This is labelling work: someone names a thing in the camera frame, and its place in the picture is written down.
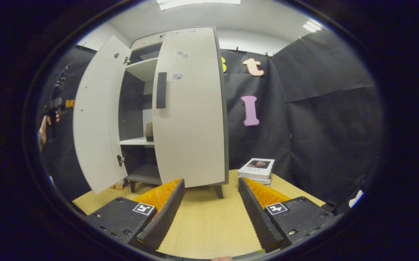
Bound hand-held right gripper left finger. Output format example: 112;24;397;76
86;178;186;252

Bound black backdrop cloth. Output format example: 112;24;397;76
37;29;384;205

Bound white book with dark photo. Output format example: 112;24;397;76
238;158;275;181

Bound grey cabinet door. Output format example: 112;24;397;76
73;35;132;194
152;27;226;188

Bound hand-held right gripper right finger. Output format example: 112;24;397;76
238;177;340;253

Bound brown fuzzy shoe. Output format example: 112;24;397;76
144;122;155;142

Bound small ceiling light panel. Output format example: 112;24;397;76
303;20;322;33

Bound grey shoe cabinet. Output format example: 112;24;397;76
118;26;230;199

